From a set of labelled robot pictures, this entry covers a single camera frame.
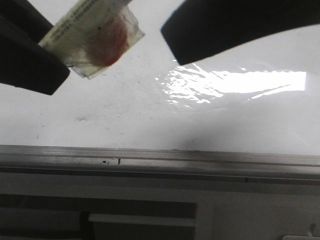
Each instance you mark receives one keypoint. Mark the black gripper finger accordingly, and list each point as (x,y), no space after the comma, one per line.
(199,29)
(23,63)

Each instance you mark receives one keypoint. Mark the white glossy whiteboard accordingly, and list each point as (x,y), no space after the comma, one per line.
(259,97)

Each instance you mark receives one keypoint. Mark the aluminium whiteboard frame rail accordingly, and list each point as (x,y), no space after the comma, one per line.
(160,164)

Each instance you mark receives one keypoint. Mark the white black-tipped whiteboard marker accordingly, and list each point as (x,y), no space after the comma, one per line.
(93,35)

